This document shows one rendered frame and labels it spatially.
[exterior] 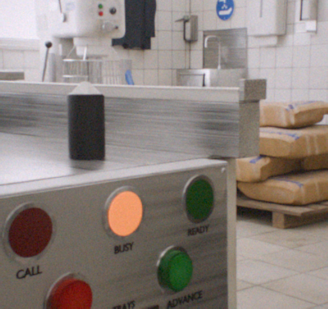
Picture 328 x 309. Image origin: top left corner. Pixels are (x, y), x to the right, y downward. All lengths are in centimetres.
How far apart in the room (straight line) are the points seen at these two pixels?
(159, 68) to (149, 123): 517
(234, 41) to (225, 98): 510
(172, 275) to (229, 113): 15
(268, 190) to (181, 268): 377
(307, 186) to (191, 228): 374
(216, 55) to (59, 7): 173
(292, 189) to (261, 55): 159
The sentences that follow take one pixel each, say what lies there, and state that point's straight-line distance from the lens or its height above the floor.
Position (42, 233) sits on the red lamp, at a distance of 49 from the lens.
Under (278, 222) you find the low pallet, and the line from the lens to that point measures 424.
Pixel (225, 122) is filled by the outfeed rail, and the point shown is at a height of 87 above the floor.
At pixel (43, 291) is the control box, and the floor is 77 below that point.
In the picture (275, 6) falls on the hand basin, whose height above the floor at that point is 132.
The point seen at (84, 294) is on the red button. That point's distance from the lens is 52.
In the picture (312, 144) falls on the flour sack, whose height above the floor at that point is 46.
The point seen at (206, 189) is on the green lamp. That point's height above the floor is 82.
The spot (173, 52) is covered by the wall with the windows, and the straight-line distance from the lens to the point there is 596.
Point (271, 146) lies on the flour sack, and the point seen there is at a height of 45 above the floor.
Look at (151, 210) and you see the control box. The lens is 56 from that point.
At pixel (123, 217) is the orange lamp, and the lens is 54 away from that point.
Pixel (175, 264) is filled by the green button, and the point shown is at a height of 77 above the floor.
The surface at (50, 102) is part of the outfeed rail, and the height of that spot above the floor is 88.
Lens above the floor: 92
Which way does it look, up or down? 6 degrees down
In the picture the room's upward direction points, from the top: straight up
